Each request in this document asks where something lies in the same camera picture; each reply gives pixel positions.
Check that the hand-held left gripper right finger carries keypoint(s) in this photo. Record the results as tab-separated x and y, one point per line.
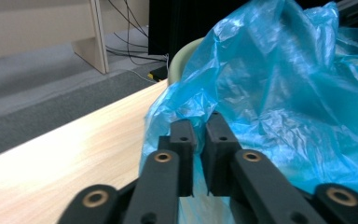
219	161

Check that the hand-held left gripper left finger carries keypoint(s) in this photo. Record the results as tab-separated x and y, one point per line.
185	161

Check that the blue plastic bag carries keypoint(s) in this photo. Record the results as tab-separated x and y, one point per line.
276	93

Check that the pale green bin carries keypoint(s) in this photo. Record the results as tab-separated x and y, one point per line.
177	63

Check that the yellow and black box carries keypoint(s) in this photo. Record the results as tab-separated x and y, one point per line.
158	74

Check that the black cabinet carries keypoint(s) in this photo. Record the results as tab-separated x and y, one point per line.
174	25

